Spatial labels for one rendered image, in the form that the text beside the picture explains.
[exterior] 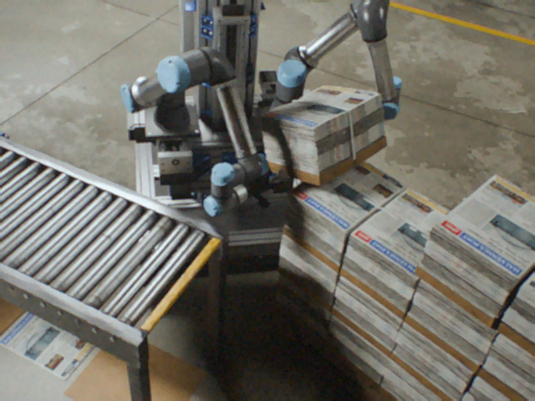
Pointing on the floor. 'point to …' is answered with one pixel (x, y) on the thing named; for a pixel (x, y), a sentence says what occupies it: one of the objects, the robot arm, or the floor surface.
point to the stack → (327, 214)
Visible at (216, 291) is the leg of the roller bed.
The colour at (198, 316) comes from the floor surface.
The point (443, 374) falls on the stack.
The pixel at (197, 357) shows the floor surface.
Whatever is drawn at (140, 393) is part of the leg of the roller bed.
